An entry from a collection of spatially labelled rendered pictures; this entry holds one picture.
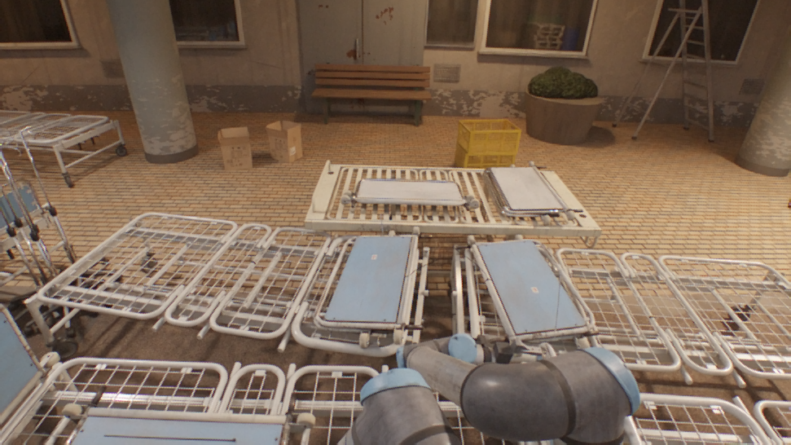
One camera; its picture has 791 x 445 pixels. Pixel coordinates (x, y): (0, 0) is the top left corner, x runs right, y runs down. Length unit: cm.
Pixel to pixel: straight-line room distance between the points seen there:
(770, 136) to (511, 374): 623
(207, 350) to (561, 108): 496
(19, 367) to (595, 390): 196
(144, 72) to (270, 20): 237
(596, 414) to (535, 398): 10
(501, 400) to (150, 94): 484
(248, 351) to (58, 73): 678
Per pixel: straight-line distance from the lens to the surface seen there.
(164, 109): 516
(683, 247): 423
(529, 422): 68
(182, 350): 274
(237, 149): 478
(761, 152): 679
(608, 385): 73
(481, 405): 70
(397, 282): 202
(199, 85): 731
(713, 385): 299
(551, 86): 595
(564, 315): 206
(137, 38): 504
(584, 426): 73
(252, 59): 691
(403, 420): 67
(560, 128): 597
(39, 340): 325
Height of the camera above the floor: 189
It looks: 28 degrees down
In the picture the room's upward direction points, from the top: 2 degrees clockwise
